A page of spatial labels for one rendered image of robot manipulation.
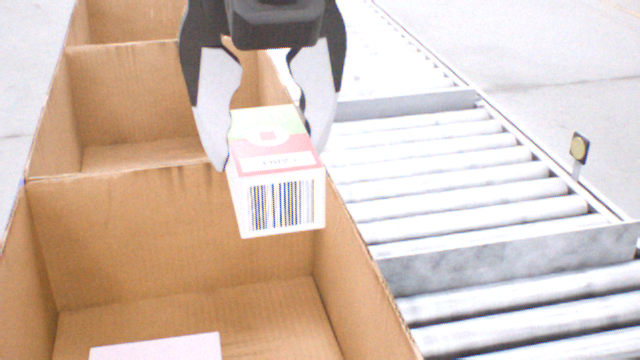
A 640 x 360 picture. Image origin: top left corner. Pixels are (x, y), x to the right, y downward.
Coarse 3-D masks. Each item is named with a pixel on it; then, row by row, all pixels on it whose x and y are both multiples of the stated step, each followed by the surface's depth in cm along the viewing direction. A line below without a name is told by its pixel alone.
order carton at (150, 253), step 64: (64, 192) 64; (128, 192) 65; (192, 192) 67; (0, 256) 52; (64, 256) 67; (128, 256) 69; (192, 256) 71; (256, 256) 73; (320, 256) 71; (0, 320) 50; (64, 320) 69; (128, 320) 69; (192, 320) 69; (256, 320) 69; (320, 320) 69; (384, 320) 50
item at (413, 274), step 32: (608, 224) 99; (384, 256) 92; (416, 256) 93; (448, 256) 94; (480, 256) 96; (512, 256) 97; (544, 256) 99; (576, 256) 100; (608, 256) 102; (416, 288) 96; (448, 288) 97
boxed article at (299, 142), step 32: (256, 128) 45; (288, 128) 45; (256, 160) 41; (288, 160) 41; (320, 160) 41; (256, 192) 40; (288, 192) 41; (320, 192) 41; (256, 224) 41; (288, 224) 42; (320, 224) 43
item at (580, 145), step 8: (576, 136) 120; (584, 136) 119; (576, 144) 120; (584, 144) 118; (576, 152) 120; (584, 152) 118; (576, 160) 122; (584, 160) 119; (576, 168) 122; (576, 176) 123
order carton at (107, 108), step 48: (96, 48) 96; (144, 48) 98; (48, 96) 80; (96, 96) 100; (144, 96) 102; (240, 96) 105; (288, 96) 80; (48, 144) 77; (96, 144) 104; (144, 144) 104; (192, 144) 104
